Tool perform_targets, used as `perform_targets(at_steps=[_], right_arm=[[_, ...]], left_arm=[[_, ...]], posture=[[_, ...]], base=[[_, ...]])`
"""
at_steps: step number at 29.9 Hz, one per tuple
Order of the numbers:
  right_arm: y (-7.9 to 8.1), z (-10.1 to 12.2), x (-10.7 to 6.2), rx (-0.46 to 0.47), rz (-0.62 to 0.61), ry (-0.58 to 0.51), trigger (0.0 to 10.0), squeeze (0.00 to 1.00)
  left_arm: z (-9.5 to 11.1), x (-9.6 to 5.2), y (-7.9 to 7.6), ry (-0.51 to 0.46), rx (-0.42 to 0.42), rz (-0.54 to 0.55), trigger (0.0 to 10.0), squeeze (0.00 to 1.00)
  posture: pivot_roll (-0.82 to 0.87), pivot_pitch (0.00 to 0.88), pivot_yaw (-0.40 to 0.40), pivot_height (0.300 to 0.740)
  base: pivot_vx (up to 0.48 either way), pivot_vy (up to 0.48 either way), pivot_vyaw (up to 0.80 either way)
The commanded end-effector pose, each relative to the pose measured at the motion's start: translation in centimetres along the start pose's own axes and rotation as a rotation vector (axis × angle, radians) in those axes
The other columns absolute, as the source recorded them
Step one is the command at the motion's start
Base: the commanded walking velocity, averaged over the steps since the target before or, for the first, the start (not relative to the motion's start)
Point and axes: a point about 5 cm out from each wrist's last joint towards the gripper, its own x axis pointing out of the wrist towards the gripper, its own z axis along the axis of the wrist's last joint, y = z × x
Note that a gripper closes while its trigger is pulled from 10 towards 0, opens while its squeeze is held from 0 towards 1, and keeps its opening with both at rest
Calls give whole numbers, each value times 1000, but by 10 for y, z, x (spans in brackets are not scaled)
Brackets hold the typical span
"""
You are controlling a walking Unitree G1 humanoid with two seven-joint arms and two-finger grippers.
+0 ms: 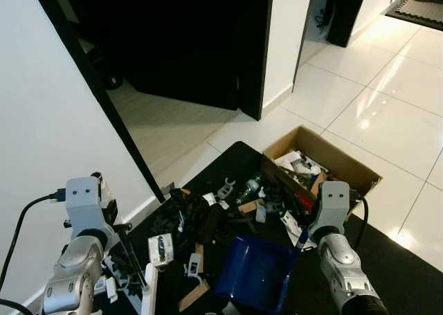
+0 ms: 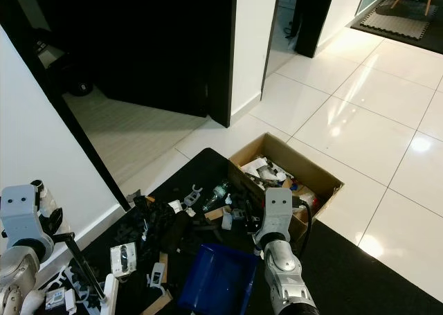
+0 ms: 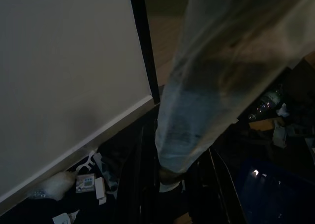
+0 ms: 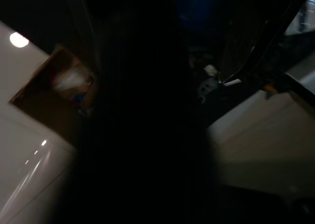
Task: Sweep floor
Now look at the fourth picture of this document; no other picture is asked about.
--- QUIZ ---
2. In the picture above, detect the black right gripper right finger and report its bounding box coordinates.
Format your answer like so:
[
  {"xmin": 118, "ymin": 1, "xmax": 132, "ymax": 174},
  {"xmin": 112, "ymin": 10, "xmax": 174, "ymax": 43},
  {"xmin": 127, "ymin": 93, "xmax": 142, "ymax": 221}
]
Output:
[{"xmin": 146, "ymin": 86, "xmax": 223, "ymax": 224}]

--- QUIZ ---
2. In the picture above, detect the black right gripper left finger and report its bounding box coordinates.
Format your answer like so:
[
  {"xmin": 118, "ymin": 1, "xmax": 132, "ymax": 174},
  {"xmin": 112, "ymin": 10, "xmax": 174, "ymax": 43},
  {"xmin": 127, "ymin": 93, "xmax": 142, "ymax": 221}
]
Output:
[{"xmin": 57, "ymin": 86, "xmax": 147, "ymax": 224}]

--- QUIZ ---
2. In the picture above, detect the grey patterned cloth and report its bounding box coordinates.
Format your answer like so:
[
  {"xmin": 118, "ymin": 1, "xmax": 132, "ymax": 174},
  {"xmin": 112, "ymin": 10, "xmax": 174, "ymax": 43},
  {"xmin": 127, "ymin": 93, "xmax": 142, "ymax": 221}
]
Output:
[{"xmin": 196, "ymin": 77, "xmax": 222, "ymax": 104}]

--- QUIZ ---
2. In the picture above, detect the white plastic bag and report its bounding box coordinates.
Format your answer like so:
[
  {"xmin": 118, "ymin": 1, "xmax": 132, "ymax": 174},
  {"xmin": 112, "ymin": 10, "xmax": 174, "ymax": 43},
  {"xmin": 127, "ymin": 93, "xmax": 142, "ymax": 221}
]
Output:
[{"xmin": 51, "ymin": 65, "xmax": 95, "ymax": 99}]

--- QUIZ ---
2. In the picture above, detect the brown cardboard box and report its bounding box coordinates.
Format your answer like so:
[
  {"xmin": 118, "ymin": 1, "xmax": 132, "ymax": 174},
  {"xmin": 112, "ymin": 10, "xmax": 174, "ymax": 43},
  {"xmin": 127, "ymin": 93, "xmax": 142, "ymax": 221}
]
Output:
[{"xmin": 8, "ymin": 43, "xmax": 99, "ymax": 146}]

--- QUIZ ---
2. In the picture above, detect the white crumpled paper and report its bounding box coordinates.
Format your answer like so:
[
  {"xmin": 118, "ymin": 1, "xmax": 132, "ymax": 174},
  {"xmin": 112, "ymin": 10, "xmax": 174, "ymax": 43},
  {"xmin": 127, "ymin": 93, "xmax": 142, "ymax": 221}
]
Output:
[{"xmin": 203, "ymin": 64, "xmax": 220, "ymax": 77}]

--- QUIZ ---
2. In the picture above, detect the blue plastic container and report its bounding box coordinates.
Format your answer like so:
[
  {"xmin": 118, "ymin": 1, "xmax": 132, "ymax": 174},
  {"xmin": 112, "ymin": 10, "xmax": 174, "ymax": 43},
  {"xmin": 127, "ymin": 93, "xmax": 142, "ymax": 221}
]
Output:
[{"xmin": 169, "ymin": 0, "xmax": 223, "ymax": 32}]

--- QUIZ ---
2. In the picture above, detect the black metal frame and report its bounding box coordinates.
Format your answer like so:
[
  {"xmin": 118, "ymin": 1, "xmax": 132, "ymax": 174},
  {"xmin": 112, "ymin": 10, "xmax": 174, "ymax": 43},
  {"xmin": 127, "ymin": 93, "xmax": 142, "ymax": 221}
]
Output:
[{"xmin": 218, "ymin": 0, "xmax": 315, "ymax": 102}]

